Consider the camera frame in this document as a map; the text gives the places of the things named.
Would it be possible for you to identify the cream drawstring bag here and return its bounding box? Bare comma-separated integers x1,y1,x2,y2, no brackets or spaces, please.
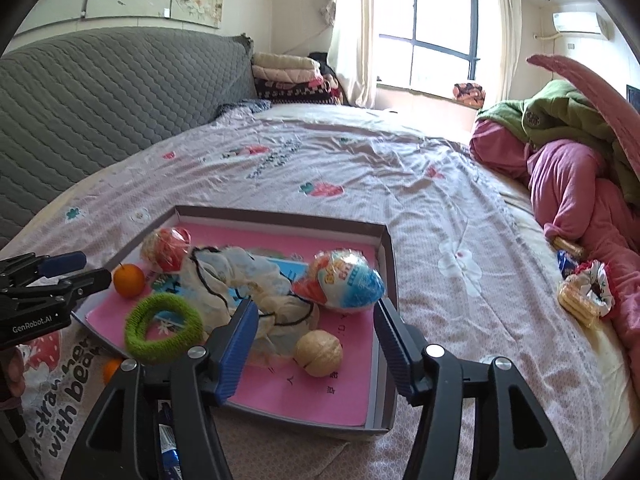
180,245,321,356

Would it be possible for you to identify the small orange snack packet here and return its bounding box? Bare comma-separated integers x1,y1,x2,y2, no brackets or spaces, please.
552,237,587,257

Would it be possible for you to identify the grey quilted headboard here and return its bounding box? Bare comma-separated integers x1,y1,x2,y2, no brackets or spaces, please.
0,27,258,248

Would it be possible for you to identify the black framed window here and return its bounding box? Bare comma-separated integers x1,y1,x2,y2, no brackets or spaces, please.
376,0,482,96

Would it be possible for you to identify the green fuzzy hair scrunchie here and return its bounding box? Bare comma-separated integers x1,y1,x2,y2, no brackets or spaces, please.
124,292,205,363

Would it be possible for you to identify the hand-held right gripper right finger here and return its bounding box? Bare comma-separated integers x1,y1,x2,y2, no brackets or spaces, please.
372,297,566,480

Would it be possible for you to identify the floral folded blanket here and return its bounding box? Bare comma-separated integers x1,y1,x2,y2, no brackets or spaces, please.
452,82,486,107

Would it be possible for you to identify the pink folded blanket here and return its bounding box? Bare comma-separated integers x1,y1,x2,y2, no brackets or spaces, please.
254,74,331,92

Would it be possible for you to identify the dark patterned cloth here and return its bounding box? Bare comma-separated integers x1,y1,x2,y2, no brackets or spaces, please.
215,100,273,122

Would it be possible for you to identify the walnut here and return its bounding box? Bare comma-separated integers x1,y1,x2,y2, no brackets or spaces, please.
293,330,344,377

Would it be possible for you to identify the cream folded blanket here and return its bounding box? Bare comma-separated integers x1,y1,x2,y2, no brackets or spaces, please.
251,52,322,81

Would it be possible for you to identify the person's left hand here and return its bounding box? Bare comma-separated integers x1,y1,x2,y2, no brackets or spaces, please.
0,345,27,411

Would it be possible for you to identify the green garment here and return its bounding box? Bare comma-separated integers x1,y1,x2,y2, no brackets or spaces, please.
475,79,640,201

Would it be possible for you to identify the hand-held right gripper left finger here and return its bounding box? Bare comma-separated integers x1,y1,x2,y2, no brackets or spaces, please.
60,297,261,480

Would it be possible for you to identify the white air conditioner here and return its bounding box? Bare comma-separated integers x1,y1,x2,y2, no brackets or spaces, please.
552,10,608,38

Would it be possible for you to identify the pink fleece blanket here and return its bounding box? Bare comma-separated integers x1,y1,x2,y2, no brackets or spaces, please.
470,120,640,376

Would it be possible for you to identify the pink quilted mat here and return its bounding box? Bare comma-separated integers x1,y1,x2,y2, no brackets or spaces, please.
526,54,640,196

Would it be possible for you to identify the blue toy egg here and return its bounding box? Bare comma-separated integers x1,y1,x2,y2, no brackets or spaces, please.
291,249,386,316

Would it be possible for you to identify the white red hair scrunchie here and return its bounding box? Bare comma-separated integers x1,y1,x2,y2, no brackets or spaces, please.
574,259,617,318

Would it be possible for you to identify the red wrapped toy egg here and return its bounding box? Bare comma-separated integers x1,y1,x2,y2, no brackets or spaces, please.
140,227,192,273

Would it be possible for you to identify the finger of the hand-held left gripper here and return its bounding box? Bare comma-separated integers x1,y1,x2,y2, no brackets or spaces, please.
50,268,113,306
0,252,87,288

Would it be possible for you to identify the grey shallow cardboard box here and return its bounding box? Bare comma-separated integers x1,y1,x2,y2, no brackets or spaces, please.
70,204,401,443

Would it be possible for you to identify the cream curtain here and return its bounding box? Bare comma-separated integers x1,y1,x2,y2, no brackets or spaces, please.
327,0,381,108
492,0,526,108

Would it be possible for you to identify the small blue packet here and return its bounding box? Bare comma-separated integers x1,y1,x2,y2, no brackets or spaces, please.
557,251,582,279

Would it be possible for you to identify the blue snack packet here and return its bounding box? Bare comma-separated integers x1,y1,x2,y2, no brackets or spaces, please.
157,400,183,480

